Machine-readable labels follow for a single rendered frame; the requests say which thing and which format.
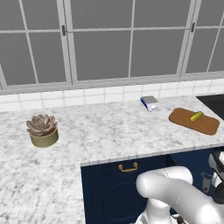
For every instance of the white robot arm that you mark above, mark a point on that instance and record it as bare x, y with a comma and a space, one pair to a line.
178, 194

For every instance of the green cucumber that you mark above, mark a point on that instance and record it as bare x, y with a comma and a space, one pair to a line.
196, 116

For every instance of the brown wooden cutting board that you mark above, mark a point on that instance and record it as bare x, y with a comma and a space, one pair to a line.
201, 122

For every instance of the blue and white kitchen scale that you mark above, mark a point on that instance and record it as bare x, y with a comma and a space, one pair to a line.
150, 102

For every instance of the succulent in olive pot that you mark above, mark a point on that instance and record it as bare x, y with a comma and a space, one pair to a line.
43, 130

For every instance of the grey framed window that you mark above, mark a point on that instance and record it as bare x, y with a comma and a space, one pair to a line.
110, 40

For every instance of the navy drawer front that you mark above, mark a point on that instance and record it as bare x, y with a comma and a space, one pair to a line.
116, 189

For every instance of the black window latch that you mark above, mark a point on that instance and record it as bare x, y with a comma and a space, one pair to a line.
192, 27
64, 30

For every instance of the black hob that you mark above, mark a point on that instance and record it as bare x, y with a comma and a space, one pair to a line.
214, 104

